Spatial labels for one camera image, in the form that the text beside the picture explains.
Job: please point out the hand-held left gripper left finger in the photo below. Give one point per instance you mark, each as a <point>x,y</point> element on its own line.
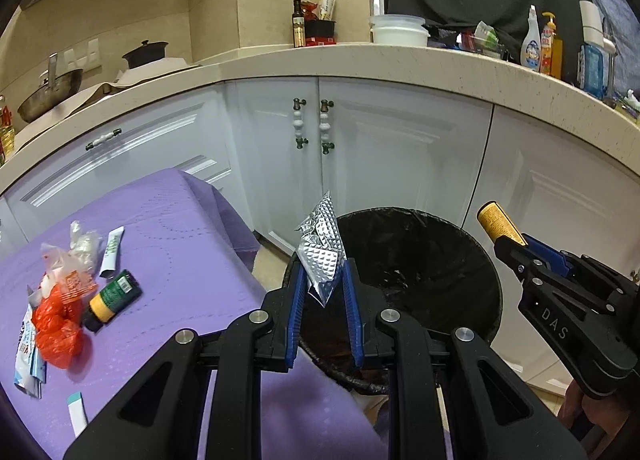
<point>296,305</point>

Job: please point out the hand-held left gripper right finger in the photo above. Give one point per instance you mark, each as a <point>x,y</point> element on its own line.
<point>352,310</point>

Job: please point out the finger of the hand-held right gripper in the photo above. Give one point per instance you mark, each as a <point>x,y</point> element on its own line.
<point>547,251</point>
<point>512,255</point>

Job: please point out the yellow brown tube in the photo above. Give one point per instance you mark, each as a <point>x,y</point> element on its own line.
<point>495,220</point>

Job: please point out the silver foil packet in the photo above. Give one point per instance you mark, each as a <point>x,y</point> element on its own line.
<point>320,250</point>

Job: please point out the black trash bin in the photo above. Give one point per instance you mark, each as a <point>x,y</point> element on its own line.
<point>430,260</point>

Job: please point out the green bottle with yellow cap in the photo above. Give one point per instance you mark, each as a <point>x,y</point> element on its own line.
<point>117,292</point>

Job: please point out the red plastic bag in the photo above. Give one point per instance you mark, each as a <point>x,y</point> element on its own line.
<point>55,335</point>

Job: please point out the blue white packet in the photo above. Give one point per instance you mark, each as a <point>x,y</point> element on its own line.
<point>25,355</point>

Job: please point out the person's right hand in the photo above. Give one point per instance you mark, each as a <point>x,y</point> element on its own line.
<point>600,420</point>

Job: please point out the purple tablecloth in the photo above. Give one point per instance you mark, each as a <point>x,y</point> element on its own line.
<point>175,260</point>

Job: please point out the white kitchen cabinet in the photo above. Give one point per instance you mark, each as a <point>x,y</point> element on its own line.
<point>400,140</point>

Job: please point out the white tube with green print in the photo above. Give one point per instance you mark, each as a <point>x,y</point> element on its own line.
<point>111,252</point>

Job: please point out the yellow dish soap bottle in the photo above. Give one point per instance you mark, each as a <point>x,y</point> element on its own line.
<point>550,47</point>

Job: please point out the white spray bottle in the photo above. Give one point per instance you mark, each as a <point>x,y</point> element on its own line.
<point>531,42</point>

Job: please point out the clear crumpled plastic wrap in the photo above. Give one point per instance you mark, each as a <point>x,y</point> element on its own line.
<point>85,245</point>

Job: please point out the green white packet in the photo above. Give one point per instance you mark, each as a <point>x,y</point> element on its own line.
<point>486,32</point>

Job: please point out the clear bag with orange label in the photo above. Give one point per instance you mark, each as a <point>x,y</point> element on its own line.
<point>70,282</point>

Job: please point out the white cylinder container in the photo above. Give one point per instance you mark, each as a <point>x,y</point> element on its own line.
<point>591,15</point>

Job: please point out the white teal tube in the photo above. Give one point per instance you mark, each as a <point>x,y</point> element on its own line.
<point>77,412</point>

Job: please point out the white plastic container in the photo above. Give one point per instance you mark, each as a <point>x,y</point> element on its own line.
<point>398,30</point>

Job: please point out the red black box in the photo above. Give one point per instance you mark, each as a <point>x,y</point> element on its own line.
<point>320,30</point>

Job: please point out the dark glass bottle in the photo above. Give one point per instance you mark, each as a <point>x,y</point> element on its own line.
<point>299,25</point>

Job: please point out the black pot with lid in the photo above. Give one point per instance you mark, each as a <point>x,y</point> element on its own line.
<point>145,54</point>

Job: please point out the white snack packet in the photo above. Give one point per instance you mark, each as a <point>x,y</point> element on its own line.
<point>327,0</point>

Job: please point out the steel wok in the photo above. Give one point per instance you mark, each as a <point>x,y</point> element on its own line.
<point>50,95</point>

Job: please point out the yellow cooking oil bottle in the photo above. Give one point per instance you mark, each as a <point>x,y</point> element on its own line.
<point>6,127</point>

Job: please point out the white wall switch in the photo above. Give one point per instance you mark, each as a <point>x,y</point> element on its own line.
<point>70,58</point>
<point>92,48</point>

